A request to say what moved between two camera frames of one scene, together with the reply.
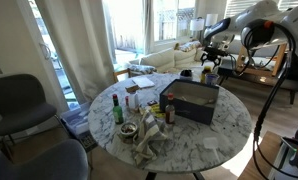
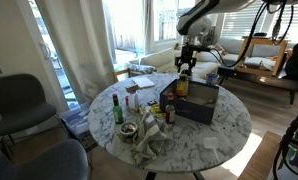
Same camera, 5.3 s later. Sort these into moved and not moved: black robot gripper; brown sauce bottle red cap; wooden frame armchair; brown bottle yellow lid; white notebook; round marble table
Moved: black robot gripper; brown bottle yellow lid
Not moved: wooden frame armchair; white notebook; brown sauce bottle red cap; round marble table
